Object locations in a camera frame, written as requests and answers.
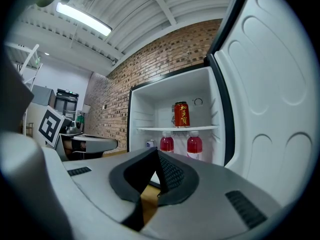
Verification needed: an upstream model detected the white metal rack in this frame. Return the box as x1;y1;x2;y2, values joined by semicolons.
4;42;44;85

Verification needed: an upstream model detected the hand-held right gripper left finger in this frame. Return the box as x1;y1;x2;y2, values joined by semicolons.
108;146;160;233

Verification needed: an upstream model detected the pink drink bottle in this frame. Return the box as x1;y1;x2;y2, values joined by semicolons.
186;130;204;162
159;131;175;154

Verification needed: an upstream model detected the glass fridge shelf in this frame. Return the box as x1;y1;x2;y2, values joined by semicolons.
136;125;219;132

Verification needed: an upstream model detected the white fridge with black frame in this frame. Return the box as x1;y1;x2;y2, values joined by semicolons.
126;54;236;188

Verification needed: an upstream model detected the long ceiling tube light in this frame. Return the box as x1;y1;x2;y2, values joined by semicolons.
55;2;113;37

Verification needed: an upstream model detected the white fridge door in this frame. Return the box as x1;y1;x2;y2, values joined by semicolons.
206;0;318;208

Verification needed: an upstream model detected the wooden chair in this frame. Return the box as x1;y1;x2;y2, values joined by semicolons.
24;122;34;138

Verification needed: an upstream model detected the grey cabinet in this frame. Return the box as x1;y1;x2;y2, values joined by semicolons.
31;84;56;108

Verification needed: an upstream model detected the black glass-door cabinet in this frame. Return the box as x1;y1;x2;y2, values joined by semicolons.
53;88;80;122

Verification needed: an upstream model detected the red drink can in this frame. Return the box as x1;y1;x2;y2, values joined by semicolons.
173;101;191;129

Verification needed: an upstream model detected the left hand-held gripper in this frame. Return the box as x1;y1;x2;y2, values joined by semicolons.
37;105;119;162

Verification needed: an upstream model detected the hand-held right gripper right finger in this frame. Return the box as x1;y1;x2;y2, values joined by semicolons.
156;150;200;208

